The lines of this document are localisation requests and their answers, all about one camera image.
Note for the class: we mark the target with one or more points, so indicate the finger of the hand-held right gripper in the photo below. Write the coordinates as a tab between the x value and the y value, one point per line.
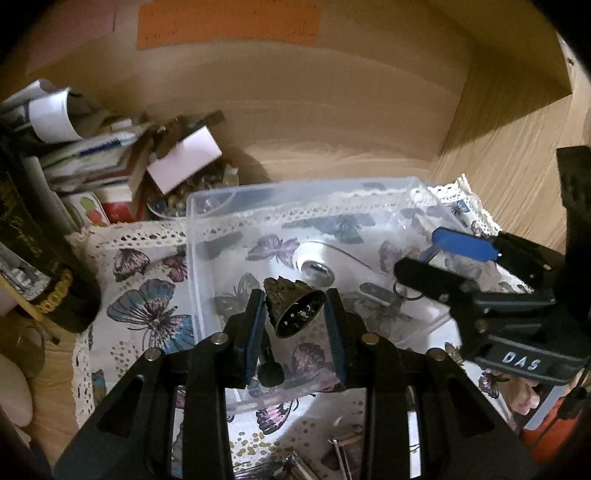
455	241
422	277

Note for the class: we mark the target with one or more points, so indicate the clear plastic box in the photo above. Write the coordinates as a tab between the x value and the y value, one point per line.
221	217

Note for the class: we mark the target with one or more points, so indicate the wooden stick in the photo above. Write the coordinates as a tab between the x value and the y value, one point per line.
27	309

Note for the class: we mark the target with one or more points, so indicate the white card box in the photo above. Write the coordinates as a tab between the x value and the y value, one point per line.
182	157

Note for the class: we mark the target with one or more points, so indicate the person's right hand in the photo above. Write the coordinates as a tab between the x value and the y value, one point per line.
526	397

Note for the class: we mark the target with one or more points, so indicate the pile of papers and booklets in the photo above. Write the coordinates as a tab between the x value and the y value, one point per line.
78	143

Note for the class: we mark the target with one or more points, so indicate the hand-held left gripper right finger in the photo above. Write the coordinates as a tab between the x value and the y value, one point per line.
334	337

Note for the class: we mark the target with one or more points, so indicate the orange paper label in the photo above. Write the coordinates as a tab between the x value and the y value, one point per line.
228	23

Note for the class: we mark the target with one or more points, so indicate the glass bowl of beads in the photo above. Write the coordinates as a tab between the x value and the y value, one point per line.
168	201

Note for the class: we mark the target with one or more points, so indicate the small bronze bell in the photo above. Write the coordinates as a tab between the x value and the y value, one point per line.
292	308

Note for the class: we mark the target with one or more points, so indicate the black tube with gold print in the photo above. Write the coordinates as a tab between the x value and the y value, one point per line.
41	240

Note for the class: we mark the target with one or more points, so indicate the butterfly printed lace cloth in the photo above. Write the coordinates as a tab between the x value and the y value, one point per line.
147	314

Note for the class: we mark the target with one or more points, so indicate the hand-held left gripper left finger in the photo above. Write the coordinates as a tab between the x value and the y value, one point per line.
255	332

